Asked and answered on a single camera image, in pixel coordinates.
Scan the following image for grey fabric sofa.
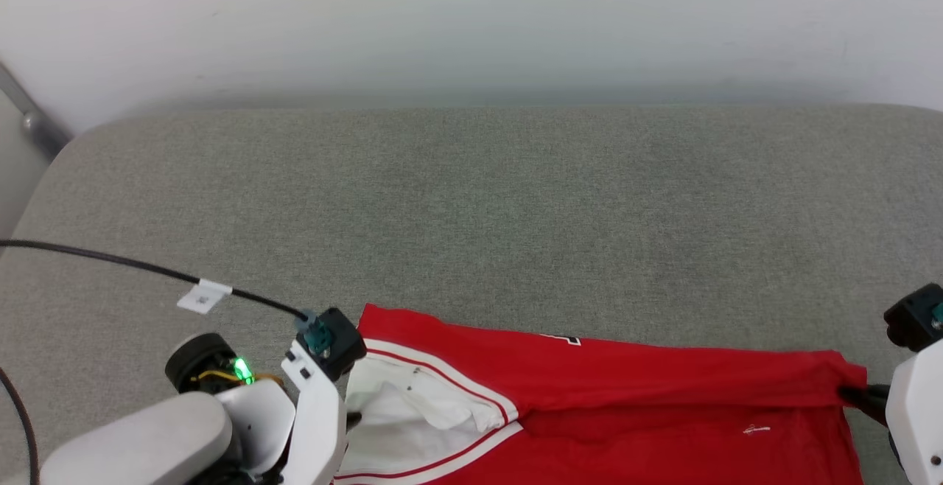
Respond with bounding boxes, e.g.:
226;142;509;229
0;104;943;485

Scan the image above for thin black cable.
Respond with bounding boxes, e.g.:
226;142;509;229
0;367;39;485

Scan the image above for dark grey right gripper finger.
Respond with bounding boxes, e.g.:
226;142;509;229
838;384;891;427

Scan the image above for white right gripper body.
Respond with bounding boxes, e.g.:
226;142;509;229
885;338;943;485

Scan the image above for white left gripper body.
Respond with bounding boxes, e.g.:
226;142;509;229
280;341;348;485

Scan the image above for grey metal bar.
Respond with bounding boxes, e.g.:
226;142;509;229
0;61;74;161

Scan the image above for black cable with white label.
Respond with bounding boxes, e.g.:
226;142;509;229
0;240;313;321

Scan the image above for red and white jersey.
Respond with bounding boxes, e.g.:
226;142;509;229
333;304;869;485

